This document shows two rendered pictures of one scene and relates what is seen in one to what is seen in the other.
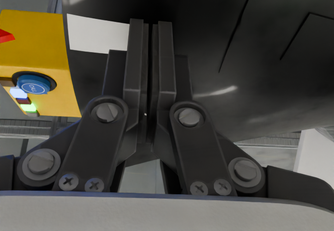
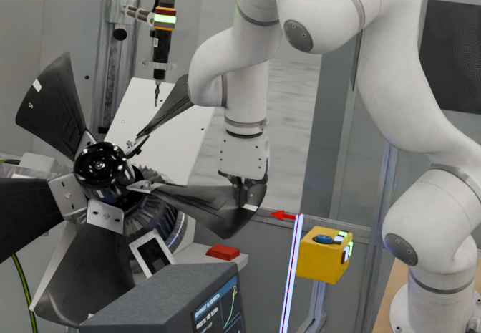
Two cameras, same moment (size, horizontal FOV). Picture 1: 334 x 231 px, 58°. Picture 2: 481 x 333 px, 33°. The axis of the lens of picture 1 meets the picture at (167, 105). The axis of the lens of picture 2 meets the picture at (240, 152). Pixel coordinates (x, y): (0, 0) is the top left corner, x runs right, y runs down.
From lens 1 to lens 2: 161 cm
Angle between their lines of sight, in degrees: 17
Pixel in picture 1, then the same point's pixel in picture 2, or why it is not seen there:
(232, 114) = (226, 191)
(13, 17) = (328, 277)
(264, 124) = (217, 187)
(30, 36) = (319, 263)
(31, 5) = not seen: outside the picture
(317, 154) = (178, 176)
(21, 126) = not seen: hidden behind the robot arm
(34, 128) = not seen: hidden behind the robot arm
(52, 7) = (319, 298)
